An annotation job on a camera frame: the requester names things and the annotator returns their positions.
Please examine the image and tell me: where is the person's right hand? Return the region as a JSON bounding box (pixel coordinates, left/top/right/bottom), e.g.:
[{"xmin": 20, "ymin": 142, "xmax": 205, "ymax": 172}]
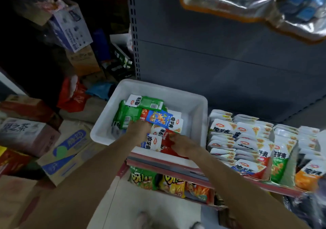
[{"xmin": 168, "ymin": 134, "xmax": 202, "ymax": 158}]

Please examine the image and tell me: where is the person's left hand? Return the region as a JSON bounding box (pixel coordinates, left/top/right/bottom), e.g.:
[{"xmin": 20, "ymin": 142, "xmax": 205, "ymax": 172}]
[{"xmin": 125, "ymin": 119, "xmax": 152, "ymax": 146}]

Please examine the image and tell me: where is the pile of snack packets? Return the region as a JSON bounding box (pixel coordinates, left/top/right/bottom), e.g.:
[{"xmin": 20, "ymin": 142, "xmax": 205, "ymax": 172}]
[{"xmin": 111, "ymin": 94, "xmax": 184, "ymax": 158}]

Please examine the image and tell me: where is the gold display box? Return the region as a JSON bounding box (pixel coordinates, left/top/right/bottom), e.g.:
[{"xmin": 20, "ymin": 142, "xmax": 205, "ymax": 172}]
[{"xmin": 206, "ymin": 109, "xmax": 237, "ymax": 166}]

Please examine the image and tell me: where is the white plastic bin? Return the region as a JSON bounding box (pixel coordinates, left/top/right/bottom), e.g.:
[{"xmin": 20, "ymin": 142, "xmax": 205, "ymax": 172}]
[{"xmin": 91, "ymin": 79, "xmax": 209, "ymax": 158}]

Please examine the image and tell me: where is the blue display box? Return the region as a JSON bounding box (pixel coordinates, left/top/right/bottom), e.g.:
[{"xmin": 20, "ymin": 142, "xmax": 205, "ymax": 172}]
[{"xmin": 230, "ymin": 114, "xmax": 273, "ymax": 180}]

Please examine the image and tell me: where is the green display box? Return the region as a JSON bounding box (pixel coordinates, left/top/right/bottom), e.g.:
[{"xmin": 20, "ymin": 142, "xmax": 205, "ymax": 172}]
[{"xmin": 270, "ymin": 125, "xmax": 298, "ymax": 184}]

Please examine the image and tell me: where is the orange display box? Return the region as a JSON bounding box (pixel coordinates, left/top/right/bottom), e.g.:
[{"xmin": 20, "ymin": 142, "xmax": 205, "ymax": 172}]
[{"xmin": 294, "ymin": 126, "xmax": 326, "ymax": 192}]

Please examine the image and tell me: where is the person's right forearm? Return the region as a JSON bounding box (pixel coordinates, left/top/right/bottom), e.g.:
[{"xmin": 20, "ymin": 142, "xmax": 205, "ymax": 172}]
[{"xmin": 183, "ymin": 147, "xmax": 311, "ymax": 229}]

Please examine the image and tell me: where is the person's left forearm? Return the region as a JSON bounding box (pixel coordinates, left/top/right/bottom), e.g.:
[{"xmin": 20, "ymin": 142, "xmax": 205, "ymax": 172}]
[{"xmin": 20, "ymin": 137, "xmax": 143, "ymax": 229}]

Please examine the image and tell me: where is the blue print cardboard carton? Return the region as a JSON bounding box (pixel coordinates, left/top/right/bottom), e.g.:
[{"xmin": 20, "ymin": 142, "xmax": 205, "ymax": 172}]
[{"xmin": 37, "ymin": 122, "xmax": 105, "ymax": 186}]

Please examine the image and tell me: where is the person's left shoe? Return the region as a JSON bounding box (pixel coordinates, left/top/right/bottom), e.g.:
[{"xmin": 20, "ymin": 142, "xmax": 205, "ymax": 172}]
[{"xmin": 135, "ymin": 212, "xmax": 152, "ymax": 229}]

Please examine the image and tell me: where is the plain brown cardboard carton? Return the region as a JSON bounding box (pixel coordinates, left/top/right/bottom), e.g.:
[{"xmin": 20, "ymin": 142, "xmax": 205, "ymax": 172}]
[{"xmin": 66, "ymin": 45, "xmax": 102, "ymax": 77}]

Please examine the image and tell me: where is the white blue carton box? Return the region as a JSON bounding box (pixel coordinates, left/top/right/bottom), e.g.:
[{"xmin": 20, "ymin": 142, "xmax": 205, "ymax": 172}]
[{"xmin": 23, "ymin": 0, "xmax": 93, "ymax": 54}]

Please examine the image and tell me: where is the orange trimmed toy snack bag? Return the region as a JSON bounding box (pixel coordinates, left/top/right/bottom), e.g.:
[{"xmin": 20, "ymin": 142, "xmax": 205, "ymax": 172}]
[{"xmin": 179, "ymin": 0, "xmax": 326, "ymax": 44}]

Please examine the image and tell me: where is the row of orange chip bags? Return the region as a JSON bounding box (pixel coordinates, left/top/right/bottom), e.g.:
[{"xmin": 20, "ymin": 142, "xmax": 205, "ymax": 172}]
[{"xmin": 130, "ymin": 166, "xmax": 215, "ymax": 206}]

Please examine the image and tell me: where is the blue plastic bag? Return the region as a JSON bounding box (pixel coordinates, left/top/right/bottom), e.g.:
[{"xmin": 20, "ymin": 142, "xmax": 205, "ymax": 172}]
[{"xmin": 87, "ymin": 82, "xmax": 115, "ymax": 101}]

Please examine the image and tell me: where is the black green carton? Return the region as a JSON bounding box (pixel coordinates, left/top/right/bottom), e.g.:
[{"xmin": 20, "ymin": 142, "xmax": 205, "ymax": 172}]
[{"xmin": 109, "ymin": 33, "xmax": 134, "ymax": 69}]

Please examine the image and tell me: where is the red plastic bag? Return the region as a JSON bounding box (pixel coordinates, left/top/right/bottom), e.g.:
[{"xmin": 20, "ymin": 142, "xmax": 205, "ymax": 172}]
[{"xmin": 57, "ymin": 75, "xmax": 88, "ymax": 113}]

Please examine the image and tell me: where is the pale printed carton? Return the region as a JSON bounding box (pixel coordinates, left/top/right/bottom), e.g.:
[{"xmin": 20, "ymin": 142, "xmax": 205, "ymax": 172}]
[{"xmin": 0, "ymin": 118, "xmax": 61, "ymax": 157}]

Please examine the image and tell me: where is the red yellow carton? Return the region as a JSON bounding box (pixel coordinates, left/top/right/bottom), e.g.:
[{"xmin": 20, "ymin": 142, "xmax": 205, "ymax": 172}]
[{"xmin": 0, "ymin": 146, "xmax": 36, "ymax": 178}]

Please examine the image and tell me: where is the black plastic wrapped bundle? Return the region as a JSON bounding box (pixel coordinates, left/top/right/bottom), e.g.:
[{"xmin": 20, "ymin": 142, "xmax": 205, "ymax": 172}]
[{"xmin": 283, "ymin": 186, "xmax": 326, "ymax": 229}]

